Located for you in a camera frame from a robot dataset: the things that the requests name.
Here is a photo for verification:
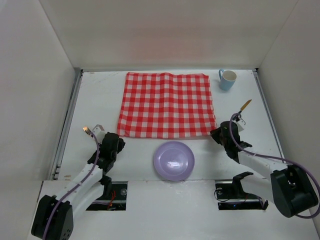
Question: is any gold fork green handle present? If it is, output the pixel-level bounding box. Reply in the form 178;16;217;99
82;126;92;136

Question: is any gold knife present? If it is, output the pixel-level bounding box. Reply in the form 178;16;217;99
240;99;252;112

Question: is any purple plastic plate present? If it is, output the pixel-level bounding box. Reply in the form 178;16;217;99
153;141;195;182

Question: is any light blue mug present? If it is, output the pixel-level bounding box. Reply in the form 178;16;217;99
218;69;237;91

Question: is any red white checkered cloth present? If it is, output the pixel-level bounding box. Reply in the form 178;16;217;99
117;72;217;139

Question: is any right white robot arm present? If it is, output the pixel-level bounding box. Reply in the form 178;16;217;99
210;121;320;218

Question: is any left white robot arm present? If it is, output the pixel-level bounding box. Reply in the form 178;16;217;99
30;131;125;240

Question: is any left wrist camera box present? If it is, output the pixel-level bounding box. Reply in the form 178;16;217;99
92;124;106;142

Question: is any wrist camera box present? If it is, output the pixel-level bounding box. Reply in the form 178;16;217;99
92;124;106;142
233;117;246;133

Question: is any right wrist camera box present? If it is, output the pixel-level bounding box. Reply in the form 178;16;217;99
233;117;246;133

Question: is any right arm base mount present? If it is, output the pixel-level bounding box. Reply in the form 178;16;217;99
214;171;269;211

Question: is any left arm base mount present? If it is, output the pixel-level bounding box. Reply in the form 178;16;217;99
86;176;128;211

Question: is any left metal table rail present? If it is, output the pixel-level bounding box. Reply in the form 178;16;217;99
48;67;83;180

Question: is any metal table rail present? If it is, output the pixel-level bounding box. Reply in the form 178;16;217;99
252;68;284;157
48;67;83;180

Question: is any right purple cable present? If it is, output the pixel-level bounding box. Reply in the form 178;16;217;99
229;112;320;220

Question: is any right metal table rail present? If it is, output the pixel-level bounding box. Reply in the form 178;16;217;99
252;68;284;157

